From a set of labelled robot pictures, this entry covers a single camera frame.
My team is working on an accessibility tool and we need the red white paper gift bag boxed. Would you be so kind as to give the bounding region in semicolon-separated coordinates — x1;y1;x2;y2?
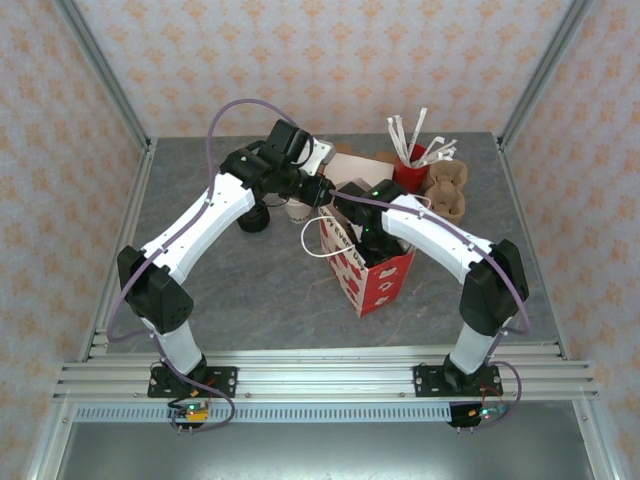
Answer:
301;192;434;319

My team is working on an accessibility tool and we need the stack of white paper cups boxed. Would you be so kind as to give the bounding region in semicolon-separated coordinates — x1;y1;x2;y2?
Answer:
285;197;314;225

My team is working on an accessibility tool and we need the stack of black cup lids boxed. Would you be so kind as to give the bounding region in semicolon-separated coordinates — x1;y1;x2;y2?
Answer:
237;204;271;235

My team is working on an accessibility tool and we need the red straw holder cup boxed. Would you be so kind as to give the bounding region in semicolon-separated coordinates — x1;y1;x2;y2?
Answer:
392;143;430;191

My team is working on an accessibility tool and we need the brown cardboard napkin tray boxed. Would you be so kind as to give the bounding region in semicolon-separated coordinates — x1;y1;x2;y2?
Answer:
319;143;399;196

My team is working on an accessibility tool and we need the stack of brown pulp carriers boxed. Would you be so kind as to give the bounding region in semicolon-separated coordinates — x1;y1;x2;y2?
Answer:
423;159;470;226

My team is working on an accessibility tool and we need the white paper-wrapped straw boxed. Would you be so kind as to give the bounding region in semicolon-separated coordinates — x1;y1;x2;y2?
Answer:
414;135;447;166
408;106;430;164
393;114;412;166
387;116;409;166
419;138;459;167

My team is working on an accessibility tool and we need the small green circuit board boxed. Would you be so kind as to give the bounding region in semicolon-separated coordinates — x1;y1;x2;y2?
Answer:
167;399;211;424
467;404;510;421

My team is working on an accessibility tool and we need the grey sheet metal panel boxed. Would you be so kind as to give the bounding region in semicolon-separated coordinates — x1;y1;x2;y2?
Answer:
54;422;599;480

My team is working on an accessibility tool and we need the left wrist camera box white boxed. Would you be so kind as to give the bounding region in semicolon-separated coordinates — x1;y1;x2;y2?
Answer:
299;137;335;177

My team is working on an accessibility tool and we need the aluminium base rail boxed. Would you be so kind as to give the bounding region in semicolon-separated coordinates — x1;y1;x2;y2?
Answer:
52;347;601;402

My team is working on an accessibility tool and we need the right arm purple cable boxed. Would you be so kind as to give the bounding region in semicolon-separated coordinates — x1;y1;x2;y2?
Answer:
335;193;532;431

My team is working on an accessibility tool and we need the slotted white cable duct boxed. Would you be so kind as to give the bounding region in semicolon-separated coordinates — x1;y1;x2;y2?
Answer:
74;405;454;425

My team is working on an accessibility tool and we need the aluminium frame post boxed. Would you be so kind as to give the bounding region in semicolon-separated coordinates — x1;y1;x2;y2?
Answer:
52;0;154;154
497;0;597;151

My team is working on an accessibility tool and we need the aluminium frame leg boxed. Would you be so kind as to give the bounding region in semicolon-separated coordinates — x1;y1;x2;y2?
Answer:
24;399;76;480
572;399;621;480

